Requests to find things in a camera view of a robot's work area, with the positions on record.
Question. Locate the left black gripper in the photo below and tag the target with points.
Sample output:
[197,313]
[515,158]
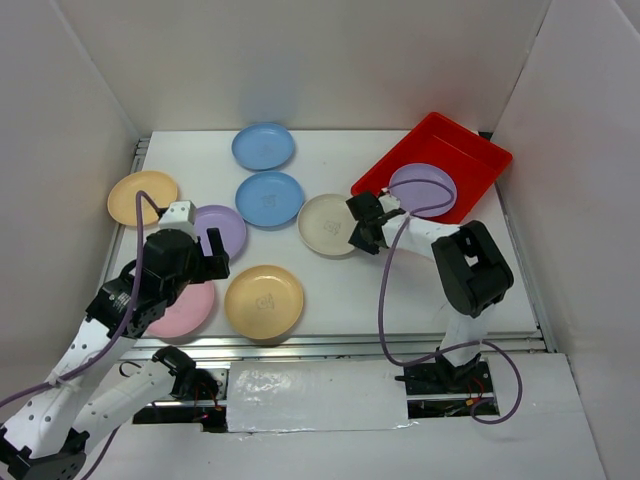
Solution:
[211,267]

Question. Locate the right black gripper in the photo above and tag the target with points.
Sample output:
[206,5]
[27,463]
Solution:
[358,241]

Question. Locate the purple plate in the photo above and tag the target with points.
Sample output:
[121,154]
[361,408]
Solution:
[423,189]
[230,224]

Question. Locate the cream white plate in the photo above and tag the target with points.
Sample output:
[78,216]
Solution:
[325,225]

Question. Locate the pink plate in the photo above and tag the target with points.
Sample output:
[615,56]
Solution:
[189,312]

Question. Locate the blue plate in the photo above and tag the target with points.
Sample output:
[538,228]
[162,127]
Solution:
[269,199]
[263,146]

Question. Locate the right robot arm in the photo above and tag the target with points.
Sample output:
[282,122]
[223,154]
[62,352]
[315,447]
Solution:
[473,273]

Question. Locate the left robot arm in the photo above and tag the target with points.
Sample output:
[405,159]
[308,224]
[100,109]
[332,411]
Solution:
[63,420]

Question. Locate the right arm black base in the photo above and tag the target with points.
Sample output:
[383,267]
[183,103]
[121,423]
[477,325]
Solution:
[441,377]

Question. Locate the red plastic bin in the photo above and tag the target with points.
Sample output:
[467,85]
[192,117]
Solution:
[472,162]

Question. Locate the white taped cover panel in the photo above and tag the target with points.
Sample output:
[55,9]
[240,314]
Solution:
[340,395]

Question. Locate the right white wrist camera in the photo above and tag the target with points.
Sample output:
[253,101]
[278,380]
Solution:
[388,201]

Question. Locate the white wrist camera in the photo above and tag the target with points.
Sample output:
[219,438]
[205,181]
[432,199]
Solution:
[388,201]
[180,215]

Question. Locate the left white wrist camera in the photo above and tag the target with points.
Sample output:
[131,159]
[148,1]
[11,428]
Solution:
[180,215]

